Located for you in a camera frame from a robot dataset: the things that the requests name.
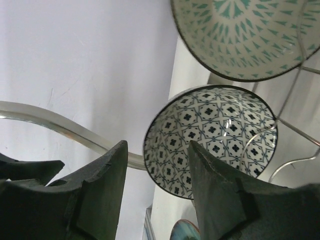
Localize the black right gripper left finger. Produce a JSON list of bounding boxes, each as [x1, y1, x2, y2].
[[0, 140, 128, 240]]

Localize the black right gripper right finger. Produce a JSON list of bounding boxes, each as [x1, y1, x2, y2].
[[188, 141, 320, 240]]

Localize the dark blue patterned bowl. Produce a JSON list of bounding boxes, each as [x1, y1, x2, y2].
[[143, 85, 278, 200]]

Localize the stainless steel dish rack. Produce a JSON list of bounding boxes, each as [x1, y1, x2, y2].
[[0, 0, 320, 186]]

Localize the teal patterned white bowl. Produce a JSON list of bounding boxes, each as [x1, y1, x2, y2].
[[170, 0, 320, 82]]

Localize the blue glazed ceramic plate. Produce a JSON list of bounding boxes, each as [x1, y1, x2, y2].
[[169, 219, 201, 240]]

